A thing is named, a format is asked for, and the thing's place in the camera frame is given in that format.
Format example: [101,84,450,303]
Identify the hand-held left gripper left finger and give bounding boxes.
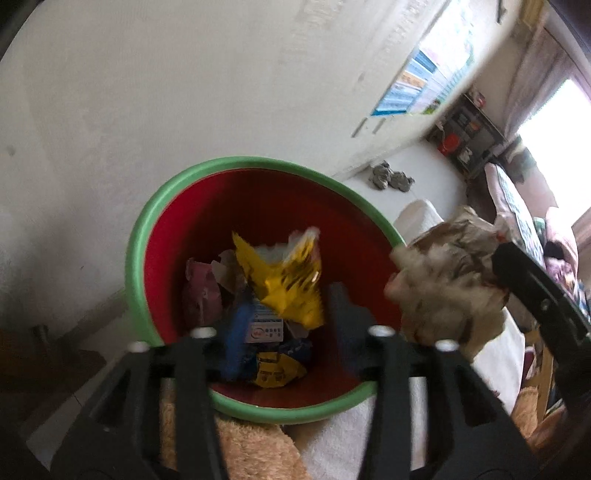
[55,314,245,480]

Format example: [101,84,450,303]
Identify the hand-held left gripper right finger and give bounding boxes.
[328,282,539,480]

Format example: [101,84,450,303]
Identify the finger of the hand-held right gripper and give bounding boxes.
[491,241,591,340]

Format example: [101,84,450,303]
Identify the yellow snack packet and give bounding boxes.
[232,227,325,329]

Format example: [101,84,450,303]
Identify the brown paper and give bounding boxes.
[385,205,509,361]

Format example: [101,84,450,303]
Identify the red bin with green rim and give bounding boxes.
[126,157,408,424]

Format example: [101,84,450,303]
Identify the purple cloth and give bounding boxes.
[547,256,583,296]

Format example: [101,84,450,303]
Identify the blue and white packet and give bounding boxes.
[244,295,288,346]

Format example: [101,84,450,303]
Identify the yellow and blue packet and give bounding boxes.
[252,339,314,389]

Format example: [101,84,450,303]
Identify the pink packet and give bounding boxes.
[184,258,223,334]

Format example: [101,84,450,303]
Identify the pink pillow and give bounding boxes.
[545,208,579,260]

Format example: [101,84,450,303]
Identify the patterned pillow on bed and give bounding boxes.
[483,164,546,265]

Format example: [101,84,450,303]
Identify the beige fluffy cloth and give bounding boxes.
[159,401,311,480]

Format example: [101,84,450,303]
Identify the white towel cover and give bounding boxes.
[286,198,528,480]

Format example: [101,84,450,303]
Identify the dark hanging clothes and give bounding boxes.
[505,143,539,185]

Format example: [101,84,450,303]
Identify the bright window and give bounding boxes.
[517,78,591,223]

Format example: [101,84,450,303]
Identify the dark shelf unit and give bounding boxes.
[427,92,507,179]

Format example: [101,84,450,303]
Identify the pale purple curtain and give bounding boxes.
[503,18,574,139]

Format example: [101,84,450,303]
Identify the colourful wall poster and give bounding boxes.
[370,0,477,117]

